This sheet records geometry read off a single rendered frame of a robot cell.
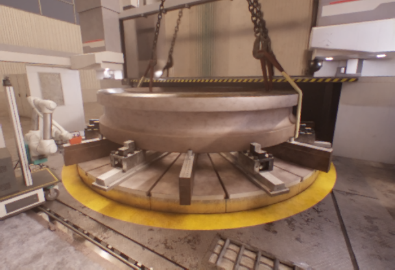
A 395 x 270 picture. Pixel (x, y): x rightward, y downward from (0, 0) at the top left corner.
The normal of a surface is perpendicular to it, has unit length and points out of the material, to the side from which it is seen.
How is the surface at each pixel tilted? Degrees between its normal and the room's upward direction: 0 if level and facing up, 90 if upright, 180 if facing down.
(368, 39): 90
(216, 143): 90
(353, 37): 90
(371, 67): 90
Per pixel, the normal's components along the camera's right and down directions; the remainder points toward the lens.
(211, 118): 0.08, 0.21
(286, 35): -0.46, 0.18
